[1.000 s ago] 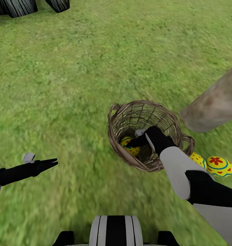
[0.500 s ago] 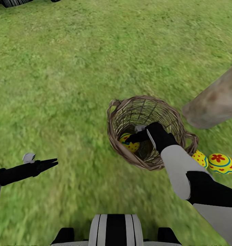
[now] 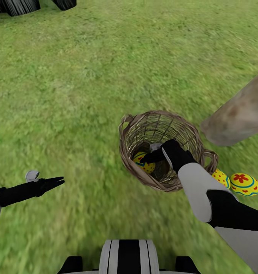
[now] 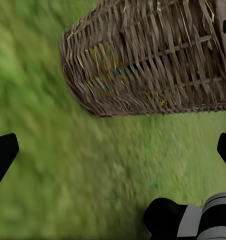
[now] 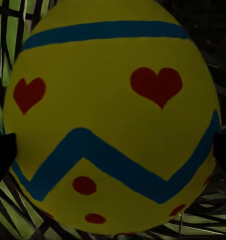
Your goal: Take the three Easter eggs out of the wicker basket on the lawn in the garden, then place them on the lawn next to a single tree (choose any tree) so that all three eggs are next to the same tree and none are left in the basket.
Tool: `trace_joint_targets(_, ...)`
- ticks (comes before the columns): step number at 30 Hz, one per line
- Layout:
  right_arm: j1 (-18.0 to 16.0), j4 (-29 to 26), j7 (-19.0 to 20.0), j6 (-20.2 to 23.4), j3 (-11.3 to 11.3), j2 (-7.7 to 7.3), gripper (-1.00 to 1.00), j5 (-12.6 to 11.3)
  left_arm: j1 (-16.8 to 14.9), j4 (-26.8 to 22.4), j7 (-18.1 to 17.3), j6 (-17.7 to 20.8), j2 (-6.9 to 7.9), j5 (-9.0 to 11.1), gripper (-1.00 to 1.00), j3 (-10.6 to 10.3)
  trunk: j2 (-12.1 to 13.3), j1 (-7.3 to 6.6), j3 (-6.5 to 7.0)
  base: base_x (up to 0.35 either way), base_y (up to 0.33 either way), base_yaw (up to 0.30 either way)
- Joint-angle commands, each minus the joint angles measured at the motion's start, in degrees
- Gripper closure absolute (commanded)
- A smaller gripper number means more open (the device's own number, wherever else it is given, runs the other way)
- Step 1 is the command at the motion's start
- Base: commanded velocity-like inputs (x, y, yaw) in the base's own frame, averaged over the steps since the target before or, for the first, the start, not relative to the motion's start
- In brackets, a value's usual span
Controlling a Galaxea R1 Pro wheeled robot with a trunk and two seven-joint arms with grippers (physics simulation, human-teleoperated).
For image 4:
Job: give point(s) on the wicker basket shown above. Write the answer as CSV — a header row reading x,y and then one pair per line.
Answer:
x,y
166,39

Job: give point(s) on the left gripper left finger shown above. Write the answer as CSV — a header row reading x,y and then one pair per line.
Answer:
x,y
9,148

